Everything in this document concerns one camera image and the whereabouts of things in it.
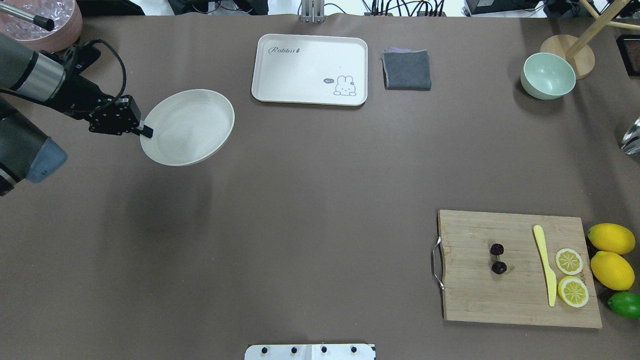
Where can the green lime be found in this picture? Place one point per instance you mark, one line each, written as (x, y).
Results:
(625, 304)

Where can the whole lemon lower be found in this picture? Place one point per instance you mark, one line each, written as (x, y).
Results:
(612, 270)

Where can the whole lemon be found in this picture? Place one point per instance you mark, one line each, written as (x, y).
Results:
(611, 237)
(612, 270)

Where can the yellow plastic knife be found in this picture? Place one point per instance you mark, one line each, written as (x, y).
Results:
(549, 274)

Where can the whole lemon upper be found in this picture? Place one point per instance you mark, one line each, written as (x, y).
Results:
(611, 237)

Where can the lemon slice upper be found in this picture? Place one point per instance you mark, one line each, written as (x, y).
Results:
(569, 261)

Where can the metal muddler with black tip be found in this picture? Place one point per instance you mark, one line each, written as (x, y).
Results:
(36, 19)

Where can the lemon slice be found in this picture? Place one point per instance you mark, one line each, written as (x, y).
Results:
(569, 261)
(573, 291)

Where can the wooden cup tree stand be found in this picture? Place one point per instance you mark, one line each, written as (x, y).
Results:
(576, 50)

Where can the metal ice scoop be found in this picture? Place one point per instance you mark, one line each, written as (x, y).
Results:
(630, 142)

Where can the aluminium frame post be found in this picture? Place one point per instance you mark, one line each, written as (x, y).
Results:
(312, 11)

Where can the mint green bowl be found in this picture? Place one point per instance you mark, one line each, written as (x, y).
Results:
(547, 76)

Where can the dark red cherry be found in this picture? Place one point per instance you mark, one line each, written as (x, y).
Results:
(499, 267)
(497, 249)

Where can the beige round plate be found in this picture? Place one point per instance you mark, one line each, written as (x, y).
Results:
(188, 127)

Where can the pink bowl of ice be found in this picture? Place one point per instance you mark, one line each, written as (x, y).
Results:
(68, 24)

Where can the lemon slice lower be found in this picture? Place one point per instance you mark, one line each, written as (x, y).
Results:
(573, 291)

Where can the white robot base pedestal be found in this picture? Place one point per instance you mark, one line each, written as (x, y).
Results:
(319, 351)

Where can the cream rabbit tray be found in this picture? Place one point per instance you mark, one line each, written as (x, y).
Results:
(311, 69)

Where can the folded grey cloth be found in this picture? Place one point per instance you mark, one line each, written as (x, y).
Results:
(406, 70)

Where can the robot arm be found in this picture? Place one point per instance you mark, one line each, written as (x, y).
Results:
(55, 82)

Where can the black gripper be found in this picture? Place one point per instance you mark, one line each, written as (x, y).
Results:
(75, 97)

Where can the bamboo cutting board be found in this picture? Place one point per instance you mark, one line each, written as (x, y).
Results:
(472, 292)

